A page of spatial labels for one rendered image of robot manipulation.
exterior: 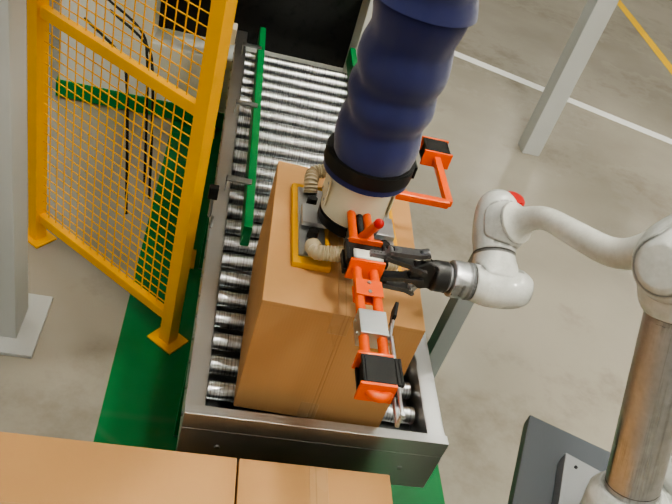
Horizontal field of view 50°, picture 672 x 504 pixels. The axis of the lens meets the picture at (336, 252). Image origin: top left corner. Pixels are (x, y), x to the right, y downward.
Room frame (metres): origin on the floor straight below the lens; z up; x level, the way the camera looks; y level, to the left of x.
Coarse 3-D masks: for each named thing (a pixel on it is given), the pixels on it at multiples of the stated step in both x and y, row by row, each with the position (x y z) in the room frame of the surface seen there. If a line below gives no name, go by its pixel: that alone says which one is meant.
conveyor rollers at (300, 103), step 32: (288, 64) 3.31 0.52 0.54; (288, 96) 2.97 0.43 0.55; (320, 96) 3.09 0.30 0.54; (288, 128) 2.71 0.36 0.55; (320, 128) 2.82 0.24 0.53; (288, 160) 2.46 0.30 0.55; (320, 160) 2.56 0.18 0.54; (256, 192) 2.23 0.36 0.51; (256, 224) 2.00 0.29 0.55; (224, 256) 1.79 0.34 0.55; (224, 320) 1.52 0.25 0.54; (224, 384) 1.29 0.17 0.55; (384, 416) 1.37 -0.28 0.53
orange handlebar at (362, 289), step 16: (448, 192) 1.72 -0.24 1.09; (352, 224) 1.43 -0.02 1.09; (368, 224) 1.45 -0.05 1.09; (352, 272) 1.27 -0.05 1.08; (352, 288) 1.23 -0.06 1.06; (368, 288) 1.22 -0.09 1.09; (368, 304) 1.20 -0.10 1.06; (368, 336) 1.08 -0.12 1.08; (384, 352) 1.05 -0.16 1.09; (384, 400) 0.94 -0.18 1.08
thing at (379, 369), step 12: (360, 360) 1.01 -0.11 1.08; (372, 360) 1.00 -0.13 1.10; (384, 360) 1.01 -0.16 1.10; (360, 372) 0.99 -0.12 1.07; (372, 372) 0.97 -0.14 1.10; (384, 372) 0.98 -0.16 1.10; (360, 384) 0.94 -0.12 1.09; (372, 384) 0.94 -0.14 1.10; (384, 384) 0.95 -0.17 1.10; (396, 384) 0.96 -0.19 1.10; (360, 396) 0.94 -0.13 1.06
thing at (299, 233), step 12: (300, 192) 1.65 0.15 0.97; (300, 204) 1.60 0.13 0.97; (300, 216) 1.55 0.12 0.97; (300, 228) 1.50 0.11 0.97; (312, 228) 1.48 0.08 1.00; (300, 240) 1.45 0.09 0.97; (324, 240) 1.48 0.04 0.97; (300, 252) 1.41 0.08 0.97; (300, 264) 1.38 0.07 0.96; (312, 264) 1.38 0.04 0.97; (324, 264) 1.40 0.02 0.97
